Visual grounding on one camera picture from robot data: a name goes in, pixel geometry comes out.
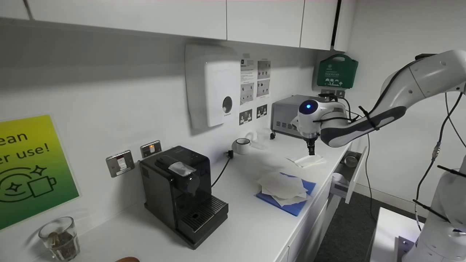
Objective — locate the white napkin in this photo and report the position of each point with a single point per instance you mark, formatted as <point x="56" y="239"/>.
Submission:
<point x="281" y="185"/>
<point x="287" y="201"/>
<point x="307" y="160"/>

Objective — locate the green first aid box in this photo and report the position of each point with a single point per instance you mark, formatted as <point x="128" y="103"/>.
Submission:
<point x="336" y="70"/>

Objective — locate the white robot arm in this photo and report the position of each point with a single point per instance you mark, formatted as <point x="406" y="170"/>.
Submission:
<point x="442" y="236"/>

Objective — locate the glass with brown contents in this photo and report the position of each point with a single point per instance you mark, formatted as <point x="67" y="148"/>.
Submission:
<point x="59" y="237"/>

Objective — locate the white paper towel dispenser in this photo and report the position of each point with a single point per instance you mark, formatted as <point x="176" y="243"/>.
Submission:
<point x="212" y="80"/>

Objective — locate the white mug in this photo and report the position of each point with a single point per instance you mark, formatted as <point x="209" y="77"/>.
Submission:
<point x="241" y="145"/>

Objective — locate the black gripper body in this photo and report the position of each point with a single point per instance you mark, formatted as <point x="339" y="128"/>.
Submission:
<point x="310" y="141"/>

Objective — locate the instruction poster sheet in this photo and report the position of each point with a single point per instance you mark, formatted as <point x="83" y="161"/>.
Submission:
<point x="255" y="80"/>

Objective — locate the wall socket plate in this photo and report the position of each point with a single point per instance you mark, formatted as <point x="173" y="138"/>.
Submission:
<point x="119" y="163"/>
<point x="150" y="148"/>

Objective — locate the stainless steel microwave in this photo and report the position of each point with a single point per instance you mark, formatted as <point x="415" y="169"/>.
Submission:
<point x="291" y="113"/>

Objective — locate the yellow green sign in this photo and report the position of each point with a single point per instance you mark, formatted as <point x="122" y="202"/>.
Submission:
<point x="33" y="170"/>

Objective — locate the blue placemat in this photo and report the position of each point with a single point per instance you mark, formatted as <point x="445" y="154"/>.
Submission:
<point x="294" y="210"/>

